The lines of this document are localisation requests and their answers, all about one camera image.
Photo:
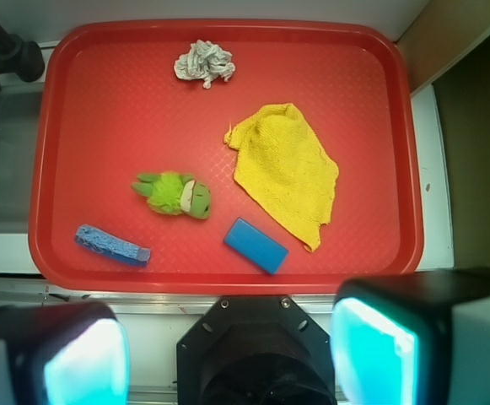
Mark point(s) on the blue rectangular block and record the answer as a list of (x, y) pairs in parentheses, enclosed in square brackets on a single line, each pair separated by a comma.
[(256, 246)]

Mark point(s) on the black faucet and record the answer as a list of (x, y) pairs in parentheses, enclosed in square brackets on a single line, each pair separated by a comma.
[(20, 57)]

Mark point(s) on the green fuzzy plush toy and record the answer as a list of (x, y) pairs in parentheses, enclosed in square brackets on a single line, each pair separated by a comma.
[(172, 193)]

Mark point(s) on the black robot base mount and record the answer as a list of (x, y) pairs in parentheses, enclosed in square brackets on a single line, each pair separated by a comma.
[(255, 350)]

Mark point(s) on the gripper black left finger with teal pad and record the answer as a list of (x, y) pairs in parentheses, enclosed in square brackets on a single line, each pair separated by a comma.
[(63, 354)]

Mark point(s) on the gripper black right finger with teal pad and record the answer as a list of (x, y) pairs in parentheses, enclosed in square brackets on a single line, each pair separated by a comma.
[(420, 338)]

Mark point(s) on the blue sponge strip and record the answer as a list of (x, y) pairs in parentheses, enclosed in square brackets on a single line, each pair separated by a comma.
[(110, 246)]

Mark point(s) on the red plastic tray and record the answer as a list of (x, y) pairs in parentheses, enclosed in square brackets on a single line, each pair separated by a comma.
[(113, 108)]

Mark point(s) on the crumpled white paper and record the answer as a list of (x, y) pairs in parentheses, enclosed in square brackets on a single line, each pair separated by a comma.
[(205, 61)]

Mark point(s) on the yellow knitted cloth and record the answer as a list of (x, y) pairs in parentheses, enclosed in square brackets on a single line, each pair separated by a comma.
[(284, 168)]

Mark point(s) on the metal sink basin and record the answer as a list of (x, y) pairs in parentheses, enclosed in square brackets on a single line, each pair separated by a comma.
[(19, 121)]

